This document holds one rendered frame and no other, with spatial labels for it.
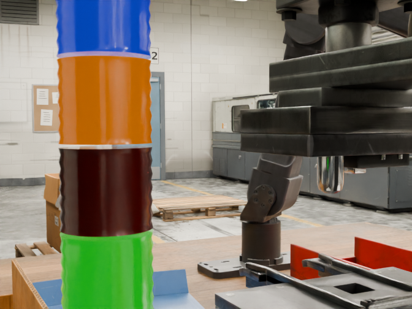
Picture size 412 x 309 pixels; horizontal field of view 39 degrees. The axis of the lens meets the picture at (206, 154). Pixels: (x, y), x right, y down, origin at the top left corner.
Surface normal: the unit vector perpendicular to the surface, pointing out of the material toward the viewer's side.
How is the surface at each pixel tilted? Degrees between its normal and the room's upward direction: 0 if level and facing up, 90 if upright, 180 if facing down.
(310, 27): 90
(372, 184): 90
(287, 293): 0
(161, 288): 60
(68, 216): 76
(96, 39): 104
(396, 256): 90
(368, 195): 90
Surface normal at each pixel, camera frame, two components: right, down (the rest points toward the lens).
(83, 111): -0.26, -0.19
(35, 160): 0.38, 0.05
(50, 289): 0.43, -0.46
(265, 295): 0.00, -1.00
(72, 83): -0.49, -0.20
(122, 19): 0.48, -0.20
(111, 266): 0.25, -0.19
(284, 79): -0.90, 0.03
